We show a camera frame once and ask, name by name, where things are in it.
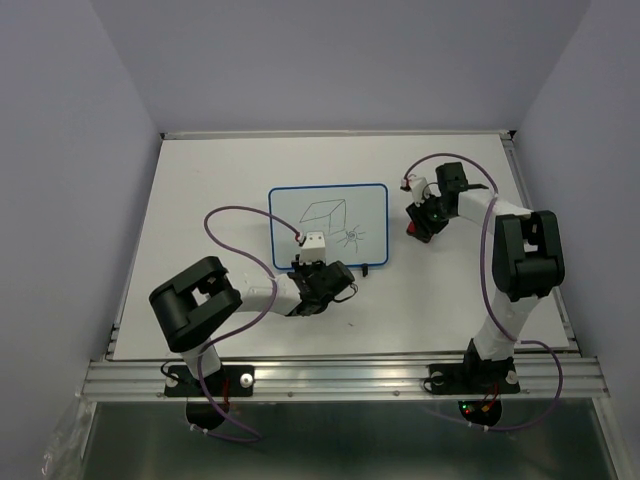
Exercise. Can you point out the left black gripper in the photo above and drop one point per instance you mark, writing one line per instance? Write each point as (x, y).
(297, 267)

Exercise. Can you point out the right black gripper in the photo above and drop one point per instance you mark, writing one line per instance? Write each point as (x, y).
(424, 228)

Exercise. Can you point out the blue framed whiteboard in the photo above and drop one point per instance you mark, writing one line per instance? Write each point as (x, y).
(354, 218)

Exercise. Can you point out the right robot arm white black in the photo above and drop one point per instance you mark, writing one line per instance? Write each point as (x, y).
(506, 315)

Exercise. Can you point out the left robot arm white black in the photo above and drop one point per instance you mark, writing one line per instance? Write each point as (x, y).
(191, 306)

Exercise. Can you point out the clear plastic sheet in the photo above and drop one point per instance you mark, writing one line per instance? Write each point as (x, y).
(63, 456)

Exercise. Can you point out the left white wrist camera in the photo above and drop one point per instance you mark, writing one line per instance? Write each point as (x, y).
(312, 248)

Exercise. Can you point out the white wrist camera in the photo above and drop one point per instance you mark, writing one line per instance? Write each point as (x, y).
(418, 187)
(312, 248)

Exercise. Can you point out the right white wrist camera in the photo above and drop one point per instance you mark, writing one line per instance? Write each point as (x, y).
(418, 187)

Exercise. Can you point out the aluminium front rail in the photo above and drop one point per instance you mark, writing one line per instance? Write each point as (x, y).
(351, 380)

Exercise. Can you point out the aluminium rail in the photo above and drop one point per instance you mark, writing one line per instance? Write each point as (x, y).
(541, 269)
(351, 380)
(214, 135)

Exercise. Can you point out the aluminium back rail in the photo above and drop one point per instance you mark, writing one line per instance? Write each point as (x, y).
(214, 135)

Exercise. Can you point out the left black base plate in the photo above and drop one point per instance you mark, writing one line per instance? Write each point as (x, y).
(232, 381)

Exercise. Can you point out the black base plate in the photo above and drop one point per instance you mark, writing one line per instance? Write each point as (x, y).
(232, 381)
(457, 379)

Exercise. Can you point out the aluminium right side rail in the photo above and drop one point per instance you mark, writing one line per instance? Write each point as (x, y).
(541, 269)

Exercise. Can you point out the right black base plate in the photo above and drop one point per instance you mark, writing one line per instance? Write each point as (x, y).
(457, 379)

